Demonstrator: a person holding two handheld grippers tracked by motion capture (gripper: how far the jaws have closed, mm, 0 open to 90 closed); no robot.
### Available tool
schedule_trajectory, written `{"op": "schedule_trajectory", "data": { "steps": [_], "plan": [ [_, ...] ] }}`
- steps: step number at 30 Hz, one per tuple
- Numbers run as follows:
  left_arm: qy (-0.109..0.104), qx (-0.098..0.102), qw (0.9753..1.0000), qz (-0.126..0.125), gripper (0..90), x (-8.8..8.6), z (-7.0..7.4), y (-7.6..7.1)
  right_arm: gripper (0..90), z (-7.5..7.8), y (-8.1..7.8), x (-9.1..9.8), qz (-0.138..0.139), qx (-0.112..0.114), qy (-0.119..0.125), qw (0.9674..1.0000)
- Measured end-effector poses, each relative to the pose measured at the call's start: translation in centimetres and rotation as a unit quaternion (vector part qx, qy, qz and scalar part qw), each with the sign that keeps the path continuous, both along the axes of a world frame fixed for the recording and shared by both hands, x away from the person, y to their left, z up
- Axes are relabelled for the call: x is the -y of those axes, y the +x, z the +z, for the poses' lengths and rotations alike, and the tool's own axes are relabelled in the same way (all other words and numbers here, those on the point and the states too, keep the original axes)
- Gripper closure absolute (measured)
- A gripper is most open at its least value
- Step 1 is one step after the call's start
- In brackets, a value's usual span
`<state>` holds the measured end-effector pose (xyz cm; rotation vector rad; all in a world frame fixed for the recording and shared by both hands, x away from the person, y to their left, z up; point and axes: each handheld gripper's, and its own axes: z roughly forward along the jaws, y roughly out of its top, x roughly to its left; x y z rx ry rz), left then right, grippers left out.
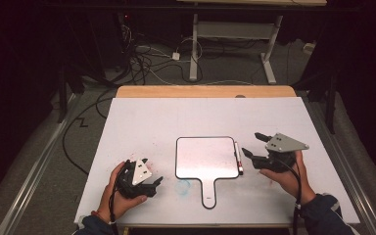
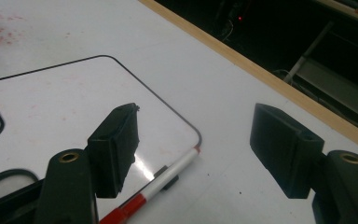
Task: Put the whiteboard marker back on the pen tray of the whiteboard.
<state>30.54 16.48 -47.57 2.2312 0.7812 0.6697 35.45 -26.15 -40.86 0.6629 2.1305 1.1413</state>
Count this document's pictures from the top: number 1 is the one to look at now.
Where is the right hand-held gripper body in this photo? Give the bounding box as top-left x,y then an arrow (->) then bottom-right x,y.
250,132 -> 310,174

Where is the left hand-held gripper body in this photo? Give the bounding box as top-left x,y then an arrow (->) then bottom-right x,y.
115,158 -> 159,200

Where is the white marker pen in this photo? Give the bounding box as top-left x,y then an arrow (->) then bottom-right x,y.
233,140 -> 245,176

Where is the small whiteboard with handle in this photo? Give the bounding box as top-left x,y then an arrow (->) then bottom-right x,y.
174,136 -> 240,210

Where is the person's right hand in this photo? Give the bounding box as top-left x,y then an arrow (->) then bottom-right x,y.
258,150 -> 317,206

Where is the person's left hand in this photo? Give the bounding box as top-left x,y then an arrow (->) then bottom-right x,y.
96,161 -> 149,225

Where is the large white board sheet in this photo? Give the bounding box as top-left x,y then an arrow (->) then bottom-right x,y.
73,97 -> 360,226

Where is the wooden table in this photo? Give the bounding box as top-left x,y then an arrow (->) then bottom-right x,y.
115,85 -> 311,229

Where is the white-framed desk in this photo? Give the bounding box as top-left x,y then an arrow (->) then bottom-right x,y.
175,0 -> 328,85

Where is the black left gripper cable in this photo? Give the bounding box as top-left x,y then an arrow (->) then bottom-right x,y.
108,184 -> 119,235

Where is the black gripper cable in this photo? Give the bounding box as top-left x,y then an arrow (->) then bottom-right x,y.
272,156 -> 303,235
108,184 -> 119,235

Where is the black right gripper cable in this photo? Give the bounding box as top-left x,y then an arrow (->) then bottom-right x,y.
272,156 -> 303,235

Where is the white floor cable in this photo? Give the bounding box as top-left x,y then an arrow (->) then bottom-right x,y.
148,67 -> 254,86

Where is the metal floor rail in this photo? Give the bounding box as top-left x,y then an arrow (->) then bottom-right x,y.
0,92 -> 81,235
302,94 -> 376,235

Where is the long black floor cable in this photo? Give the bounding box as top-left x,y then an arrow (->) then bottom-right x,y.
62,87 -> 118,175

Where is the tangle of black cables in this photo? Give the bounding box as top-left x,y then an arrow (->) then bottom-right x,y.
118,13 -> 205,86

